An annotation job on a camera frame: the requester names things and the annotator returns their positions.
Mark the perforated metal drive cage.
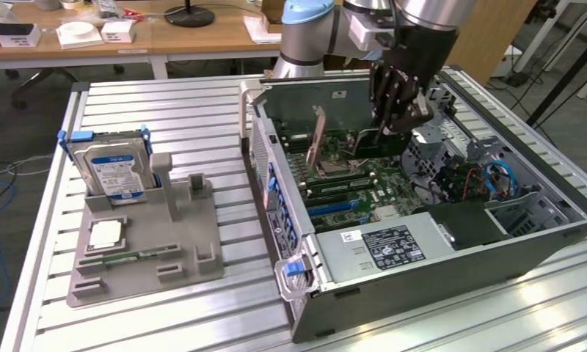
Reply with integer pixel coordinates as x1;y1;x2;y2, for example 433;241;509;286
402;106;472;184

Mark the red wire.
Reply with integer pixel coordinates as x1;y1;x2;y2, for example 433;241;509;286
462;166;486;201

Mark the white box with black lid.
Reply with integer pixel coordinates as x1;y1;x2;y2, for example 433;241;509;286
0;22;43;48

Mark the white table frame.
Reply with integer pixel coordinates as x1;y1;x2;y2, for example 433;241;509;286
512;0;577;74

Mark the blue case latch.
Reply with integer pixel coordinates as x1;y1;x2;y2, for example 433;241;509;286
283;258;310;278

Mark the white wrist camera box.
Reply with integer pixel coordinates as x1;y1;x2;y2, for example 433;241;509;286
347;14;398;51

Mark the white box with round part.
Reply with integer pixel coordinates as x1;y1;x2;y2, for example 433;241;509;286
56;21;106;50

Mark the white floor cable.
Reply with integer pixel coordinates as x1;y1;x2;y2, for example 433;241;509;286
0;153;55;177

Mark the silver CPU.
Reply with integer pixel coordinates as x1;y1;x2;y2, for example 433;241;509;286
88;221;124;249

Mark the green motherboard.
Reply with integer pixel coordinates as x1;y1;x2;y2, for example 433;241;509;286
278;126;422;235

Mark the CPU socket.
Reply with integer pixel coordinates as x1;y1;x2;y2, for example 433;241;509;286
315;158;369;179

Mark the black office chair base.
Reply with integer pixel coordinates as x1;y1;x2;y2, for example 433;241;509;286
4;64;127;111

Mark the black stand pole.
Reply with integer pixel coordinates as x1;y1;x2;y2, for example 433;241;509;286
524;0;587;129

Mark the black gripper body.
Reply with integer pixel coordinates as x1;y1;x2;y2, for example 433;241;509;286
381;27;460;89

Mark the grey parts rack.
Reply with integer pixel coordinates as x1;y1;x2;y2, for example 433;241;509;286
66;153;226;309

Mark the open grey PC case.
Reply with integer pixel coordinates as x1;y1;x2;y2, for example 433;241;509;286
238;65;587;345

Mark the black round lamp base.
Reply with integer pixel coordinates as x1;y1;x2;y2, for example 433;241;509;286
163;0;217;28

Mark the graphics card with metal bracket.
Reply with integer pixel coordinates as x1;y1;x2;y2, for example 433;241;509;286
306;105;413;166

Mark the small silver heatsink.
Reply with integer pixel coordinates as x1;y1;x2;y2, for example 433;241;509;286
371;205;401;223

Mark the grey power supply unit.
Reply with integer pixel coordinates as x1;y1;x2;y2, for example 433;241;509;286
314;213;457;285

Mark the blue wire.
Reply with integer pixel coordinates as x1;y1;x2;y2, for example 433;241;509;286
482;160;520;201

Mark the wooden desk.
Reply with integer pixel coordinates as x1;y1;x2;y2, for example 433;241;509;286
0;0;421;80

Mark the stack of papers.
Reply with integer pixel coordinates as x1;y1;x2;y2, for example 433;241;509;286
243;14;283;45

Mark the hard disk with blue bracket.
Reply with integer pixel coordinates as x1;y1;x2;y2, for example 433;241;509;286
56;124;161;207

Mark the small white labelled box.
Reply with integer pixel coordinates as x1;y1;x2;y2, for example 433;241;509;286
100;20;138;44

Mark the green RAM stick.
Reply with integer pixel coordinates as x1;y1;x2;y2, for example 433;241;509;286
102;245;174;265

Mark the installed RAM stick with label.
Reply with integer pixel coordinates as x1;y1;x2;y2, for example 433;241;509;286
306;178;378;197

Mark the blue expansion slot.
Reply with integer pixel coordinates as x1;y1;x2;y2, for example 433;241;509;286
307;199;362;217

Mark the wooden cabinet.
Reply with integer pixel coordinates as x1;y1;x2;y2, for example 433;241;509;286
440;0;540;87

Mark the grey disk bay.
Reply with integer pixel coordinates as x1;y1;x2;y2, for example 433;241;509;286
484;190;569;239

